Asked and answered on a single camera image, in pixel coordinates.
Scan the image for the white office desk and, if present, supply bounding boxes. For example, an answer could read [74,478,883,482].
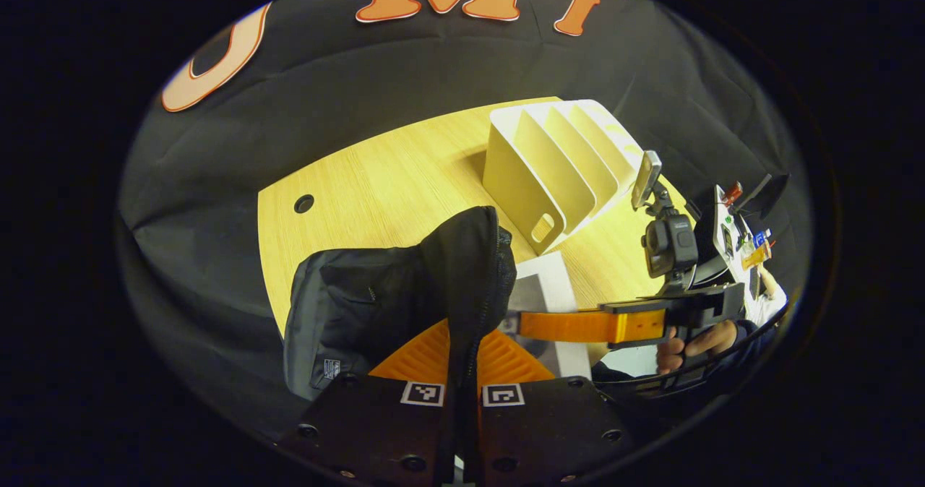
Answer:
[712,184,775,300]

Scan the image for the cream plastic bookshelf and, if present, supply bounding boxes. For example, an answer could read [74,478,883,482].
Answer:
[482,99,645,257]

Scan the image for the black schoolbag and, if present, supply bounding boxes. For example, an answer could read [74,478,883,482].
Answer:
[283,206,518,402]

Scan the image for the grey cover book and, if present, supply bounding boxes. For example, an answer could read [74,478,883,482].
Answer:
[501,251,593,381]

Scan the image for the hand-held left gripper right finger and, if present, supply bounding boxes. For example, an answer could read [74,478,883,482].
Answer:
[462,327,638,486]

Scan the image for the black backdrop cloth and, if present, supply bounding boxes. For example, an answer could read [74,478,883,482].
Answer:
[116,0,814,437]

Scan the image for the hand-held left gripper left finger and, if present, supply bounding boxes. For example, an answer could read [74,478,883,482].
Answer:
[279,318,454,486]

